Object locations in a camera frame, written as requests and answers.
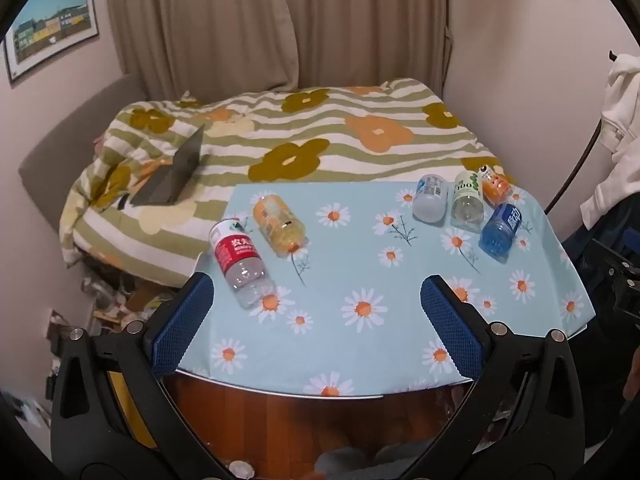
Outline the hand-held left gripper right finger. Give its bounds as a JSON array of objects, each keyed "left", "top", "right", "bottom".
[{"left": 400, "top": 274, "right": 586, "bottom": 480}]

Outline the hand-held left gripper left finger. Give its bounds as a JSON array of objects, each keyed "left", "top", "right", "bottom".
[{"left": 50, "top": 272, "right": 236, "bottom": 480}]

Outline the pile of floor clutter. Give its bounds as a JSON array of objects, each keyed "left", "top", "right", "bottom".
[{"left": 45, "top": 265, "right": 176, "bottom": 411}]

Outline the red label water bottle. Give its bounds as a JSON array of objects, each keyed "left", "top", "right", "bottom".
[{"left": 209, "top": 217, "right": 276, "bottom": 310}]

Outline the blue plastic bottle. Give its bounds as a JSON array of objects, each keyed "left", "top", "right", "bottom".
[{"left": 479, "top": 203, "right": 524, "bottom": 264}]

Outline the light blue daisy tablecloth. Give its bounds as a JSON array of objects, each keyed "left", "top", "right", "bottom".
[{"left": 177, "top": 180, "right": 598, "bottom": 400}]

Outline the clear bottle green label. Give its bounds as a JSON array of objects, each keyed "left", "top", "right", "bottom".
[{"left": 450, "top": 170, "right": 486, "bottom": 232}]

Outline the clear bottle blue label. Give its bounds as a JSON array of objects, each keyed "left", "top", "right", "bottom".
[{"left": 412, "top": 173, "right": 449, "bottom": 223}]

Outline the large orange drink bottle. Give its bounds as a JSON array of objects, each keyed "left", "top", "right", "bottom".
[{"left": 252, "top": 194, "right": 307, "bottom": 258}]

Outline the grey slipper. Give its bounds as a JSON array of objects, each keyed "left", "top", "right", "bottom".
[
  {"left": 374, "top": 446, "right": 432, "bottom": 480},
  {"left": 317, "top": 452, "right": 373, "bottom": 480}
]

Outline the small orange drink bottle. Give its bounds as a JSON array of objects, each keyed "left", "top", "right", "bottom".
[{"left": 479, "top": 165, "right": 513, "bottom": 209}]

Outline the grey laptop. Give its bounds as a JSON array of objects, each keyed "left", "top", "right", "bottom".
[{"left": 130, "top": 122, "right": 206, "bottom": 207}]

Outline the white garment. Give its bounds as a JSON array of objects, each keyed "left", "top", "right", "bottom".
[{"left": 580, "top": 52, "right": 640, "bottom": 231}]

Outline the grey upholstered headboard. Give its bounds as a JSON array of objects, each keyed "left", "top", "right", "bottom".
[{"left": 18, "top": 74, "right": 148, "bottom": 233}]

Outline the striped floral blanket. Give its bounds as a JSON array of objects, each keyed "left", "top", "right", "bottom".
[{"left": 59, "top": 77, "right": 516, "bottom": 288}]

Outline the beige curtain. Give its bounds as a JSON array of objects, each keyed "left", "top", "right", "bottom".
[
  {"left": 102, "top": 0, "right": 297, "bottom": 103},
  {"left": 280, "top": 0, "right": 453, "bottom": 101}
]

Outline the black curved cable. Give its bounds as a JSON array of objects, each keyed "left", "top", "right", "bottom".
[{"left": 545, "top": 51, "right": 621, "bottom": 213}]

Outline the framed wall picture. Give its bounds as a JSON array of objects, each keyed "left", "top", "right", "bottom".
[{"left": 2, "top": 0, "right": 100, "bottom": 85}]

